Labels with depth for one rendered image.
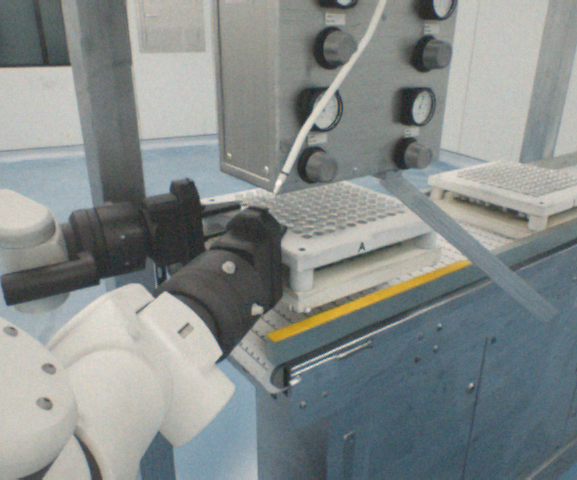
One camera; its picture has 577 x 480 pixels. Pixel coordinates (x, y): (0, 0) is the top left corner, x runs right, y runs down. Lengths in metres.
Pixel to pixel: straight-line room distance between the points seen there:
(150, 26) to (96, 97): 5.00
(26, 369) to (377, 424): 0.74
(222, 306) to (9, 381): 0.28
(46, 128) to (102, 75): 4.99
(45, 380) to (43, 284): 0.42
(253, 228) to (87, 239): 0.20
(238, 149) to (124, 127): 0.25
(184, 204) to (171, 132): 5.22
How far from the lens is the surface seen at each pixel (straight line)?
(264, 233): 0.53
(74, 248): 0.63
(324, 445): 0.81
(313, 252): 0.57
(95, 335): 0.34
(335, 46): 0.44
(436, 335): 0.79
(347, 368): 0.67
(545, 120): 1.47
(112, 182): 0.72
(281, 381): 0.61
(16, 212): 0.64
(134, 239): 0.63
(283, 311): 0.68
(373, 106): 0.50
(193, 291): 0.44
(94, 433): 0.23
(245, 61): 0.47
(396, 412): 0.90
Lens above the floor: 1.19
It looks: 23 degrees down
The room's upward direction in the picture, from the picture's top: straight up
